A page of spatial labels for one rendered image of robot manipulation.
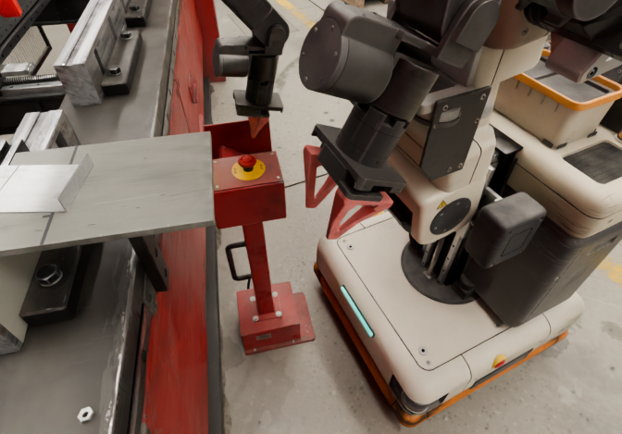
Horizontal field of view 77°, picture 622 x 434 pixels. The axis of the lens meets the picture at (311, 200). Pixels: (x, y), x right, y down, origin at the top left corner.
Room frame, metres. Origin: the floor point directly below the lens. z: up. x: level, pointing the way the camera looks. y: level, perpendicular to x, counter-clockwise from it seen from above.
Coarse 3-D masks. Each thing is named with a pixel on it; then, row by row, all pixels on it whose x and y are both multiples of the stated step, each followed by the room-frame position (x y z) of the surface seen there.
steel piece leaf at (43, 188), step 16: (16, 176) 0.37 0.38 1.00; (32, 176) 0.37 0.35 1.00; (48, 176) 0.37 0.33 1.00; (64, 176) 0.37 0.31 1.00; (80, 176) 0.36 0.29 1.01; (0, 192) 0.34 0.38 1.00; (16, 192) 0.34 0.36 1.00; (32, 192) 0.34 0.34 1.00; (48, 192) 0.34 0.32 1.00; (64, 192) 0.33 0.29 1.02; (0, 208) 0.32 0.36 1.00; (16, 208) 0.32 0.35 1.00; (32, 208) 0.32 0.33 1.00; (48, 208) 0.32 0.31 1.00; (64, 208) 0.31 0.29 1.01
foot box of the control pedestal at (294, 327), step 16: (272, 288) 0.77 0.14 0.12; (288, 288) 0.77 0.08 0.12; (240, 304) 0.70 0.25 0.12; (288, 304) 0.70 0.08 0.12; (304, 304) 0.76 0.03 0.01; (240, 320) 0.64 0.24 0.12; (272, 320) 0.64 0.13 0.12; (288, 320) 0.64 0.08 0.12; (304, 320) 0.70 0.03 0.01; (256, 336) 0.60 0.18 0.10; (272, 336) 0.61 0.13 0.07; (288, 336) 0.62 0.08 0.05; (304, 336) 0.64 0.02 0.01; (256, 352) 0.58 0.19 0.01
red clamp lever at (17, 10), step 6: (0, 0) 0.49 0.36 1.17; (6, 0) 0.49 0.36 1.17; (12, 0) 0.50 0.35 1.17; (0, 6) 0.49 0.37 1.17; (6, 6) 0.49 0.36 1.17; (12, 6) 0.49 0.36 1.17; (18, 6) 0.50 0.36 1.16; (0, 12) 0.49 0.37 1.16; (6, 12) 0.49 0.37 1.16; (12, 12) 0.49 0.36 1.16; (18, 12) 0.50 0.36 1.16
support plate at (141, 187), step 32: (32, 160) 0.41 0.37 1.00; (64, 160) 0.41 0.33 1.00; (96, 160) 0.41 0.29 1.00; (128, 160) 0.41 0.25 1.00; (160, 160) 0.41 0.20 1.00; (192, 160) 0.41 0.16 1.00; (96, 192) 0.35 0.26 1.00; (128, 192) 0.35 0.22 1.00; (160, 192) 0.35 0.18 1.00; (192, 192) 0.35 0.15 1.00; (0, 224) 0.29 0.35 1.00; (32, 224) 0.29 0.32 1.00; (64, 224) 0.29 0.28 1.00; (96, 224) 0.29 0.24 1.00; (128, 224) 0.29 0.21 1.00; (160, 224) 0.29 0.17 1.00; (192, 224) 0.30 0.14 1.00; (0, 256) 0.26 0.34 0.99
